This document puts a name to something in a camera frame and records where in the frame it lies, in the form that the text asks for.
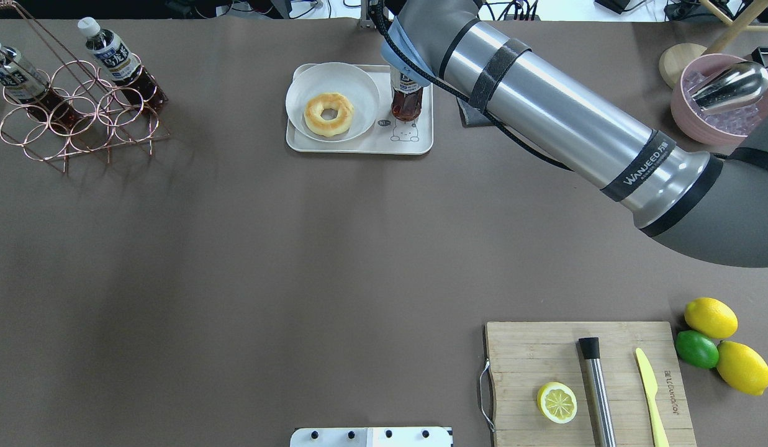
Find glazed donut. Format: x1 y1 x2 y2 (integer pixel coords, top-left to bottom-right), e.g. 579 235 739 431
304 93 355 138

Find clear ice cubes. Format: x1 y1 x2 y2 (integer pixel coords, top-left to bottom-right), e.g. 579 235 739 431
682 71 768 135

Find copper wire bottle rack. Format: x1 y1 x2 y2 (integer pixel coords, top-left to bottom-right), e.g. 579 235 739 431
0 1 171 173

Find white round plate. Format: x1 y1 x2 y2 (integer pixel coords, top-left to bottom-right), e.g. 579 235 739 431
286 62 380 142

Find pink bowl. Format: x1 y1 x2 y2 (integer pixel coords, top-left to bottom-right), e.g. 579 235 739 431
671 53 768 145

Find tea bottle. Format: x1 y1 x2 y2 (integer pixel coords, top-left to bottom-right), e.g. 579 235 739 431
390 67 423 122
78 17 167 111
0 42 83 130

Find whole yellow lemon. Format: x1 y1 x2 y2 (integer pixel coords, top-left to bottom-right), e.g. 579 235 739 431
684 297 739 340

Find half lemon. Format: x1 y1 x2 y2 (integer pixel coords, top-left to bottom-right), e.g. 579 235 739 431
536 381 577 424

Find yellow plastic knife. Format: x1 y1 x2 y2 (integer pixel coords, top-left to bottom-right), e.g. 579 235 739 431
635 348 670 447

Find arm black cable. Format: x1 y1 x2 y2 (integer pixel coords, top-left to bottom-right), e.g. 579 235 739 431
370 0 574 171

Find green lime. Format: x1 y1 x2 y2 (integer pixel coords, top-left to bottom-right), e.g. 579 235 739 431
674 329 720 369

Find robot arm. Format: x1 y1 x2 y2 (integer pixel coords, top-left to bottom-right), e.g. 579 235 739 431
380 1 768 267

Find wooden mug tree stand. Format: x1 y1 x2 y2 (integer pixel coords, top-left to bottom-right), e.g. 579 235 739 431
659 1 768 89

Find steel muddler black tip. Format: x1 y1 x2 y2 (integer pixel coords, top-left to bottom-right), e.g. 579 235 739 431
579 337 617 446

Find cream serving tray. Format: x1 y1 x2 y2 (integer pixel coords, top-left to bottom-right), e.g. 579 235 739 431
286 63 434 155

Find grey folded cloth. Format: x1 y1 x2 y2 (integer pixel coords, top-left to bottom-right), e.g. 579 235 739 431
456 98 501 128

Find wooden cutting board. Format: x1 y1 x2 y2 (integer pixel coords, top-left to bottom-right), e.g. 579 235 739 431
485 322 697 446

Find steel ice scoop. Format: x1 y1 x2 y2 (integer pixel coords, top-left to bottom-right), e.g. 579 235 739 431
691 61 768 114

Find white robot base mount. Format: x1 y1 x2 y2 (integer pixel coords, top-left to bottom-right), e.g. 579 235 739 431
289 425 454 446

